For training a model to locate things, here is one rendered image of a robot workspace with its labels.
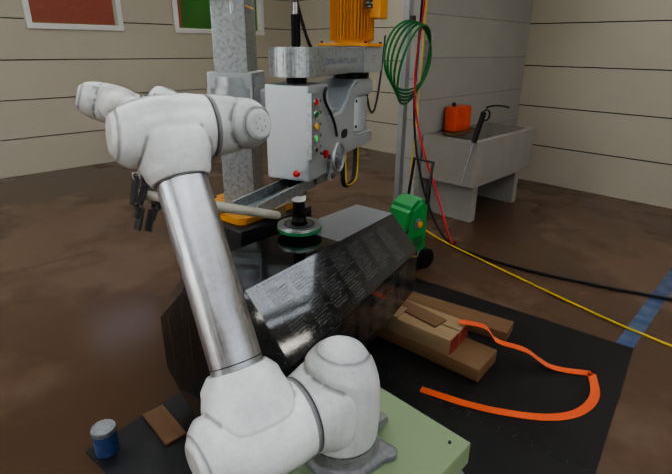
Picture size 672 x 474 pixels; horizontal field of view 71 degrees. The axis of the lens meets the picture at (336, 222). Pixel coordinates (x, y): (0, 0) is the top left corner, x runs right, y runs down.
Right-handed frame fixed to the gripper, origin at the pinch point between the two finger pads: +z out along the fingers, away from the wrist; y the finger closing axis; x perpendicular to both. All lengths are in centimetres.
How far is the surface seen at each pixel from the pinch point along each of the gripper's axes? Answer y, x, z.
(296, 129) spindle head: 67, 6, -46
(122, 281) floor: 115, 202, 62
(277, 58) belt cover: 52, 9, -72
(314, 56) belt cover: 63, -1, -77
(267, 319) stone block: 49, -13, 31
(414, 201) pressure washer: 247, 38, -36
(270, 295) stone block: 54, -8, 23
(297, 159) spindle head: 72, 7, -34
